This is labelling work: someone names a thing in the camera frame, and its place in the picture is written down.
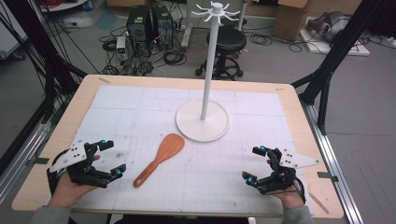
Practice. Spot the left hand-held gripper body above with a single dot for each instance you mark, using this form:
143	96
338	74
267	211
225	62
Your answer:
73	155

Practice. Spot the wooden spatula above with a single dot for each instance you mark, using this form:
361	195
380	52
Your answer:
168	149

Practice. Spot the black tape strip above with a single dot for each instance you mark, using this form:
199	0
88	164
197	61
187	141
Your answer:
327	175
42	160

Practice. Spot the black round stool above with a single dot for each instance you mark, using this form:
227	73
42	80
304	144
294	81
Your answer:
230	40

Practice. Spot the person's left hand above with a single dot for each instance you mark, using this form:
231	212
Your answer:
67	194

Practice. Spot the grey bag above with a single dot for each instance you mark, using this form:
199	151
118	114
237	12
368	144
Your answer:
331	25

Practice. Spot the large cardboard box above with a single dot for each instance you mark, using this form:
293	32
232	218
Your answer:
291	21

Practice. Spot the black computer tower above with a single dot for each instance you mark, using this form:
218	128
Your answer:
137	25
163	25

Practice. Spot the white desk leg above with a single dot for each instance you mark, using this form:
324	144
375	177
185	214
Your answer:
186	28

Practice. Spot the aluminium rail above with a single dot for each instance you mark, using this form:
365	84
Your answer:
330	161
21	155

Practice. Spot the white flat board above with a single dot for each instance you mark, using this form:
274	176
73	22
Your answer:
358	49

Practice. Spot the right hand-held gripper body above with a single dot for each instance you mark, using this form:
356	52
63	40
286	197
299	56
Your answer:
281	180

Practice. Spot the small white power box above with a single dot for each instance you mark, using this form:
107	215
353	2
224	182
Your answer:
121	46

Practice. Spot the white hook stand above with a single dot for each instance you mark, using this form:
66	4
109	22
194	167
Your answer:
211	62

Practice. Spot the white grid mat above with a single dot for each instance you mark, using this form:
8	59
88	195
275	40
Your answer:
218	174

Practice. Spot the person's right hand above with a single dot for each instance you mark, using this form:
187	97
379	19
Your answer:
292	197

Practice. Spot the black metal frame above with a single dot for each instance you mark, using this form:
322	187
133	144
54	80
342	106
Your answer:
46	62
342	46

